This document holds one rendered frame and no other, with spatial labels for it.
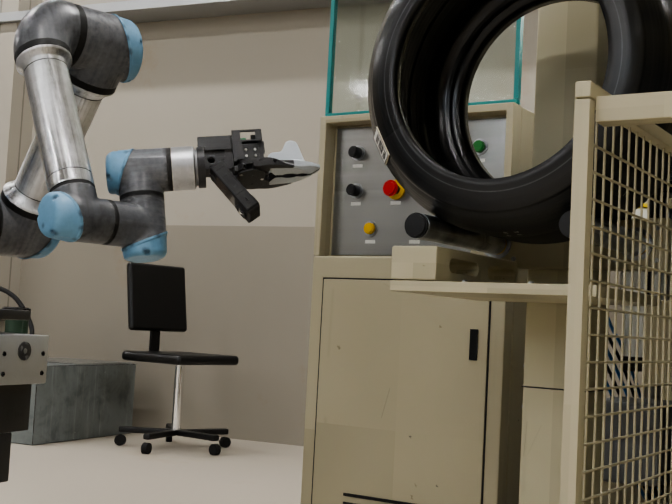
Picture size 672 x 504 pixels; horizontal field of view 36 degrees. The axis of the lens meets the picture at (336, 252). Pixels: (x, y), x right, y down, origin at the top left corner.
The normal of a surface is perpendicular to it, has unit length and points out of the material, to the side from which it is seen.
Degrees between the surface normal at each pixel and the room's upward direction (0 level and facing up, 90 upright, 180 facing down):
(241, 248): 90
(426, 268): 90
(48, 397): 90
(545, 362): 90
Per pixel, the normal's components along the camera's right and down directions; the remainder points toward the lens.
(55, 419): 0.91, 0.02
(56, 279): -0.40, -0.08
